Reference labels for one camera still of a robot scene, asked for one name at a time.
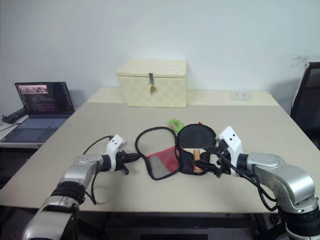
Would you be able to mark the clear plastic container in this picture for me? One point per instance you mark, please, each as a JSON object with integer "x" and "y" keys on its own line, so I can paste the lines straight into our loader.
{"x": 240, "y": 95}

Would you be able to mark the cream woven storage box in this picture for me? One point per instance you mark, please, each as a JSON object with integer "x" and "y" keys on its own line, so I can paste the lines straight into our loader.
{"x": 155, "y": 87}

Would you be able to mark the black office chair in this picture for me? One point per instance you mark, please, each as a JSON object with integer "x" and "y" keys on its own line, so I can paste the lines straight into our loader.
{"x": 307, "y": 105}

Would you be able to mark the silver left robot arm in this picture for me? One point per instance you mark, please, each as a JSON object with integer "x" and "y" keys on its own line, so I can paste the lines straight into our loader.
{"x": 75, "y": 172}

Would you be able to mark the metal latch with padlock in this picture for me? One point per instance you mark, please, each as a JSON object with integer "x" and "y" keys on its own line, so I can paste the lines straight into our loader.
{"x": 151, "y": 83}

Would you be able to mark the black handheld device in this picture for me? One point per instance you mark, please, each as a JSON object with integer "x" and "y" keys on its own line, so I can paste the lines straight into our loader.
{"x": 13, "y": 115}

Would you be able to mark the black red mesh paddle case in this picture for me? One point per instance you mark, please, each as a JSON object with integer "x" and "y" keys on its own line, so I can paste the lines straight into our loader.
{"x": 162, "y": 160}

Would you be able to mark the small green object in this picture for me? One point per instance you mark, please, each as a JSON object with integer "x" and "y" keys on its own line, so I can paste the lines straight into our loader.
{"x": 175, "y": 123}

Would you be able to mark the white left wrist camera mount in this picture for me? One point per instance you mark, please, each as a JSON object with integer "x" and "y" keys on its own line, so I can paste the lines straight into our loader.
{"x": 115, "y": 143}

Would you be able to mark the open blue laptop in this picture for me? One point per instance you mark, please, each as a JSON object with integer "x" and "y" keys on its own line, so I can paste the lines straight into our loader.
{"x": 45, "y": 100}

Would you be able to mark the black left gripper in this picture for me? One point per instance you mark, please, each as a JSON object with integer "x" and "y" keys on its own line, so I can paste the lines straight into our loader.
{"x": 122, "y": 158}

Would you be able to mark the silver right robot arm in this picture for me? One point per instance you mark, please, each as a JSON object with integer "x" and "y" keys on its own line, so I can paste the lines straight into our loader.
{"x": 287, "y": 180}

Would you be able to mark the black table tennis paddle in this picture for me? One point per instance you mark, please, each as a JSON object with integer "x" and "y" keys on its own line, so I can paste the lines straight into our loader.
{"x": 196, "y": 137}

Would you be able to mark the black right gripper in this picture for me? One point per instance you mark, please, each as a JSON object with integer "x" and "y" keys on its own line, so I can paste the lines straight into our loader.
{"x": 222, "y": 160}

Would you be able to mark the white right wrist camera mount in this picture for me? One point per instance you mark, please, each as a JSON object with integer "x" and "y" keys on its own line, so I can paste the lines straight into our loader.
{"x": 231, "y": 140}

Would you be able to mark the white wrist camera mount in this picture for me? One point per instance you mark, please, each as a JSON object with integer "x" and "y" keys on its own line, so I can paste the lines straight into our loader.
{"x": 231, "y": 140}
{"x": 115, "y": 143}

